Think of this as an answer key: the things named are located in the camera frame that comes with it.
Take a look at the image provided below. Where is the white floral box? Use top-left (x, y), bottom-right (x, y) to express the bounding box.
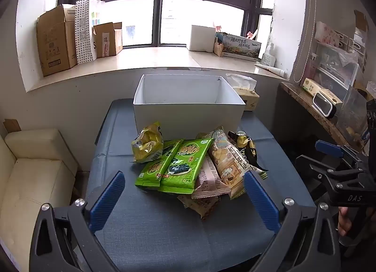
top-left (315, 22), bottom-right (341, 45)

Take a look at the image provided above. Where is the white dotted paper bag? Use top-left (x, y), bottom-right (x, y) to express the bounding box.
top-left (75, 0), bottom-right (112, 65)

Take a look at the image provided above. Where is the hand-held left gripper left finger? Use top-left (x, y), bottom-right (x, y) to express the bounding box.
top-left (29, 171), bottom-right (126, 272)

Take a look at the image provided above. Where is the landscape printed box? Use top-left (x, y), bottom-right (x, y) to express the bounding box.
top-left (219, 32), bottom-right (262, 62)

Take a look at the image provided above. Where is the clear acrylic box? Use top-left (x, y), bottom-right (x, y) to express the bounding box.
top-left (336, 86), bottom-right (371, 149)

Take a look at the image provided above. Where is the large brown cardboard box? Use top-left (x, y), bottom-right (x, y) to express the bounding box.
top-left (37, 4), bottom-right (78, 77)

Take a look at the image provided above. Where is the wooden side shelf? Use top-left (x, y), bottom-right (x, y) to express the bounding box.
top-left (279, 82), bottom-right (368, 155)

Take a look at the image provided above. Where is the small brown cardboard box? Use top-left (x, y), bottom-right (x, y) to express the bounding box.
top-left (92, 22), bottom-right (124, 58)

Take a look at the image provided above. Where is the clear plastic organizer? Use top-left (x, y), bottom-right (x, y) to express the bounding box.
top-left (311, 40), bottom-right (368, 90)

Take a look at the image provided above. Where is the stone windowsill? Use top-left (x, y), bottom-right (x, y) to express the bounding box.
top-left (29, 47), bottom-right (290, 92)

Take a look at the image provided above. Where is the white cardboard box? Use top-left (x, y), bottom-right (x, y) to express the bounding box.
top-left (133, 74), bottom-right (246, 140)

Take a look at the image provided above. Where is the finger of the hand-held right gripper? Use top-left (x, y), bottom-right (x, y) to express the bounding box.
top-left (316, 140), bottom-right (368, 170)
top-left (295, 155), bottom-right (375, 208)

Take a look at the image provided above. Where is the white tube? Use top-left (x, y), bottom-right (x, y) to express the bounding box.
top-left (254, 63), bottom-right (287, 79)

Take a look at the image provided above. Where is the brown cardboard piece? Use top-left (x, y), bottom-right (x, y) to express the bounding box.
top-left (3, 119), bottom-right (22, 134)

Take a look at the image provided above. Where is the white foam box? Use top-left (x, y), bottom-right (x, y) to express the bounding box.
top-left (188, 25), bottom-right (217, 53)

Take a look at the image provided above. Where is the pink striped wafer packet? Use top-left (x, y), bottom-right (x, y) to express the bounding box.
top-left (192, 155), bottom-right (232, 200)

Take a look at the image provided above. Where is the brown snack packet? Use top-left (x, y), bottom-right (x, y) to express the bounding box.
top-left (177, 193), bottom-right (221, 220)

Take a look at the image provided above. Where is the black and yellow packet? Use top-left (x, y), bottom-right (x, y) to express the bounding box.
top-left (227, 130), bottom-right (268, 179)

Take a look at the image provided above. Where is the cream biscuit packet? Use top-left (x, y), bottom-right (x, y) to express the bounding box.
top-left (203, 127), bottom-right (253, 200)

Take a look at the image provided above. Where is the small wooden holder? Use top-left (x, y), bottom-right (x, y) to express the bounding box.
top-left (213, 37), bottom-right (224, 57)

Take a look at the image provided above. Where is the cream sofa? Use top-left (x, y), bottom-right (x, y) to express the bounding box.
top-left (0, 128), bottom-right (78, 272)

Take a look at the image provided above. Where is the white plastic bottle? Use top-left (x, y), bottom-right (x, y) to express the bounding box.
top-left (261, 43), bottom-right (277, 67)

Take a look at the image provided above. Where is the green seaweed packet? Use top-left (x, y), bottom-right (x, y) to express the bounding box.
top-left (159, 138), bottom-right (214, 194)
top-left (134, 139), bottom-right (184, 188)

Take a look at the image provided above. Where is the cream tissue pack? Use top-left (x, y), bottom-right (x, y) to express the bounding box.
top-left (302, 78), bottom-right (343, 105)

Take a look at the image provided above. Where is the person's right hand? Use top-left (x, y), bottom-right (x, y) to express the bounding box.
top-left (338, 207), bottom-right (352, 237)

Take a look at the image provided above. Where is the stitched leather panel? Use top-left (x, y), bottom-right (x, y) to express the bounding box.
top-left (291, 0), bottom-right (318, 83)

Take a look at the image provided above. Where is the beige tissue box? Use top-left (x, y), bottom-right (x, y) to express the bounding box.
top-left (226, 74), bottom-right (260, 112)

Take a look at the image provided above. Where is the yellow chip bag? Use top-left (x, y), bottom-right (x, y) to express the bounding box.
top-left (131, 122), bottom-right (164, 163)

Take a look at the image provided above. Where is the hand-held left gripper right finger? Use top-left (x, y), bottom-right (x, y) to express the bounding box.
top-left (244, 170), bottom-right (342, 272)

